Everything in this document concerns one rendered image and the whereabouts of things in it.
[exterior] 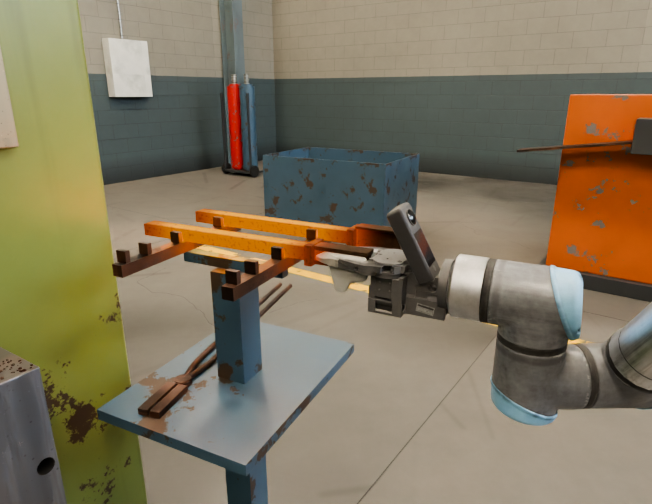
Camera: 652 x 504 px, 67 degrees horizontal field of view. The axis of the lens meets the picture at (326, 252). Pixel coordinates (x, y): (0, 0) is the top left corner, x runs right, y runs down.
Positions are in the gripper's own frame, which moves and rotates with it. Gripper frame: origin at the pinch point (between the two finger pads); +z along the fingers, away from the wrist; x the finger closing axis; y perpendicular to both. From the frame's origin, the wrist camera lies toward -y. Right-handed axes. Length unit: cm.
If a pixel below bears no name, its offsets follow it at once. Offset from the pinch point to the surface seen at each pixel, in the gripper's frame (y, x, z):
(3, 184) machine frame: -10, -20, 46
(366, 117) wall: 18, 763, 288
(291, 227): -0.2, 10.1, 12.0
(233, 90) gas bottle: -26, 587, 438
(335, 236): 0.4, 9.9, 2.9
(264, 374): 26.4, 1.1, 13.4
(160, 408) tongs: 25.2, -16.7, 22.1
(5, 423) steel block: 16.5, -36.7, 28.2
